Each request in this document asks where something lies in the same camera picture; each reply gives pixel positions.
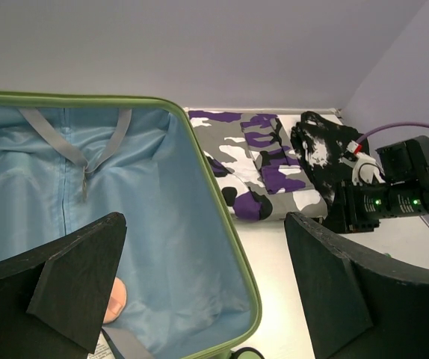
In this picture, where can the white label tag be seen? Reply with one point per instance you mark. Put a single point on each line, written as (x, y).
(103, 350)

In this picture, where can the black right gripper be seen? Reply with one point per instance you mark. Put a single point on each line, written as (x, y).
(402, 191)

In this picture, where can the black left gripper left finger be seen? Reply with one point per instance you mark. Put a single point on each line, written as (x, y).
(53, 298)

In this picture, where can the green suitcase blue lining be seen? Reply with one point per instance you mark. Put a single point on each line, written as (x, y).
(67, 161)

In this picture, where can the purple camouflage garment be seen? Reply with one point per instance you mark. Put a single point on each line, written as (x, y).
(259, 173)

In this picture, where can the green suitcase wheel front right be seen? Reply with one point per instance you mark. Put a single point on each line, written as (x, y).
(246, 353)

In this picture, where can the pink round sponge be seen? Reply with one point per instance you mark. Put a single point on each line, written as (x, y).
(117, 301)

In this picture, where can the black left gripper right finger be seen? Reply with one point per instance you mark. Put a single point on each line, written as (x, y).
(358, 303)

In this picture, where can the black white tie-dye garment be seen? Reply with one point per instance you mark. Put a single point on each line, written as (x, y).
(321, 144)

